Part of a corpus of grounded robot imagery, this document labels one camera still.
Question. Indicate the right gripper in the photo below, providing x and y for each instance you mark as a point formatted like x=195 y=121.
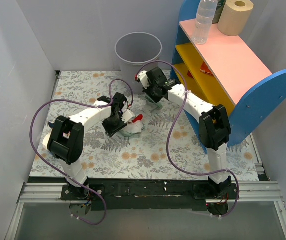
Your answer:
x=154 y=94

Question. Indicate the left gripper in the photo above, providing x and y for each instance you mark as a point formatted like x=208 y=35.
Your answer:
x=113 y=127

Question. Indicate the green hand brush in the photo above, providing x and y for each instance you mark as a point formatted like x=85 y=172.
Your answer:
x=151 y=105

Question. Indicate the green plastic dustpan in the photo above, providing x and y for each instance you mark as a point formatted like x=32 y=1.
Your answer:
x=128 y=135

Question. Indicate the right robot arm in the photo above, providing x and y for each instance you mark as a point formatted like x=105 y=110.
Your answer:
x=213 y=123

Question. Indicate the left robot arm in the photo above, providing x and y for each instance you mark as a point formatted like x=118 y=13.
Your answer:
x=65 y=141

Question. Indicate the white paper scrap front right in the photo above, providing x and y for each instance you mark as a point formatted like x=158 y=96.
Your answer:
x=133 y=128

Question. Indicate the grey plastic waste bin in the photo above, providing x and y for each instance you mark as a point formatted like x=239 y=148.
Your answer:
x=134 y=50

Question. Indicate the red packet on shelf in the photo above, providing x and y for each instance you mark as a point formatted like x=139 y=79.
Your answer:
x=205 y=69

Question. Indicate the orange blue can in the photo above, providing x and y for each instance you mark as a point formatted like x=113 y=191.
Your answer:
x=51 y=123

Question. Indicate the blue shelf unit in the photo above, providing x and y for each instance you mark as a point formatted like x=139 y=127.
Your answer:
x=241 y=82

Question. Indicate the clear plastic water bottle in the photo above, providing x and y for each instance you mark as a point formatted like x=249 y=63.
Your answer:
x=203 y=21

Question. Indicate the dark green can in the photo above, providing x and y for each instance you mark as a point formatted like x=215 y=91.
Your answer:
x=218 y=12

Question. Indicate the brown paper roll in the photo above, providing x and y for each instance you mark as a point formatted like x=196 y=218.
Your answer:
x=234 y=17

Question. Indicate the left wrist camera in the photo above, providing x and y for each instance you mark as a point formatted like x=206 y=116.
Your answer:
x=127 y=116

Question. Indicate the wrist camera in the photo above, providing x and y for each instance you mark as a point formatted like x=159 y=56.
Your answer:
x=143 y=79
x=127 y=116

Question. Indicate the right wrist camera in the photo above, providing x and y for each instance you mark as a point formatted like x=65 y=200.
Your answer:
x=143 y=79

